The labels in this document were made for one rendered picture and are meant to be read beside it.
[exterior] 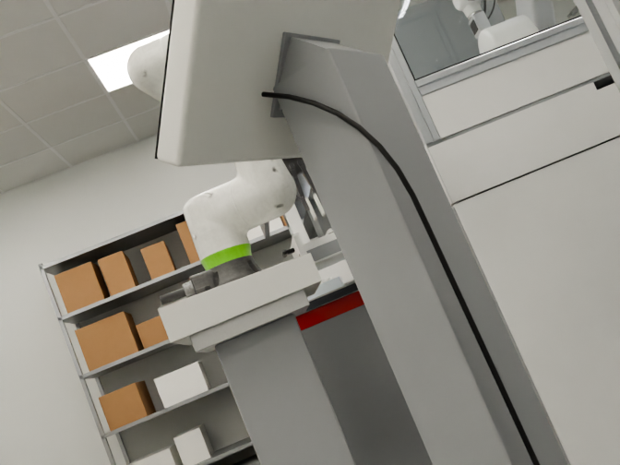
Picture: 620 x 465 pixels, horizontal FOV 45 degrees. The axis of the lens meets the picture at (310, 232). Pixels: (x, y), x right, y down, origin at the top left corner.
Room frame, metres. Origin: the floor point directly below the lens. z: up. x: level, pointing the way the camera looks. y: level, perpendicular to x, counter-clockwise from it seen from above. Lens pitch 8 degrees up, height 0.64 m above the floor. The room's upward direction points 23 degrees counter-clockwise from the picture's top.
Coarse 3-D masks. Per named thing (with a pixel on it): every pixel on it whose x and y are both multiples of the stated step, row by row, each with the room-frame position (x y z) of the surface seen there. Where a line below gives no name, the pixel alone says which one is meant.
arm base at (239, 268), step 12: (228, 264) 1.79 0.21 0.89; (240, 264) 1.80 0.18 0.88; (252, 264) 1.83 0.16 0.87; (192, 276) 1.80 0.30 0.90; (204, 276) 1.80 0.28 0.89; (216, 276) 1.81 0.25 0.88; (228, 276) 1.78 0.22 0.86; (240, 276) 1.78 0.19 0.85; (192, 288) 1.80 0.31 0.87; (204, 288) 1.78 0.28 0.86; (168, 300) 1.80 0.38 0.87
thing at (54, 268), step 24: (168, 216) 5.73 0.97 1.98; (120, 240) 5.74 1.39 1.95; (144, 240) 6.09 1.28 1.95; (264, 240) 5.88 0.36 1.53; (48, 264) 5.63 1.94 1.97; (72, 264) 5.87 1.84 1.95; (192, 264) 5.74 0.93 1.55; (48, 288) 5.63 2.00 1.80; (144, 288) 5.76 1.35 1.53; (72, 312) 5.64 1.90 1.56; (96, 312) 5.94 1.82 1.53; (120, 360) 5.66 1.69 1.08; (168, 408) 5.68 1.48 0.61; (216, 456) 5.71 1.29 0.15
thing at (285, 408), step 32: (256, 320) 1.71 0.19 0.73; (288, 320) 1.76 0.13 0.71; (224, 352) 1.74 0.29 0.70; (256, 352) 1.75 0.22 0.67; (288, 352) 1.76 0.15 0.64; (256, 384) 1.75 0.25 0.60; (288, 384) 1.76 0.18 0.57; (320, 384) 1.76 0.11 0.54; (256, 416) 1.75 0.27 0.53; (288, 416) 1.75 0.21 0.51; (320, 416) 1.76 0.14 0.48; (256, 448) 1.74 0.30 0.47; (288, 448) 1.75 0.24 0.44; (320, 448) 1.76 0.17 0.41
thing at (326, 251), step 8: (320, 240) 2.04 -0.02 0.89; (328, 240) 2.05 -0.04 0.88; (336, 240) 2.05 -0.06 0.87; (312, 248) 2.04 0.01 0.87; (320, 248) 2.04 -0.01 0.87; (328, 248) 2.04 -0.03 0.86; (336, 248) 2.04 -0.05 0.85; (312, 256) 2.04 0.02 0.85; (320, 256) 2.04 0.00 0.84; (328, 256) 2.04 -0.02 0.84; (336, 256) 2.10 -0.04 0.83; (320, 264) 2.12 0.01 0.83; (328, 264) 2.23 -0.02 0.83
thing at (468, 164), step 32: (576, 96) 1.69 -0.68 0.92; (608, 96) 1.70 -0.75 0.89; (480, 128) 1.66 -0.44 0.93; (512, 128) 1.67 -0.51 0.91; (544, 128) 1.68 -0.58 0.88; (576, 128) 1.68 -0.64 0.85; (608, 128) 1.69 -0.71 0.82; (448, 160) 1.65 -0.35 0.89; (480, 160) 1.66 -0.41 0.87; (512, 160) 1.67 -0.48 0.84; (544, 160) 1.67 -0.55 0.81; (448, 192) 1.65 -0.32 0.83; (480, 192) 1.67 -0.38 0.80
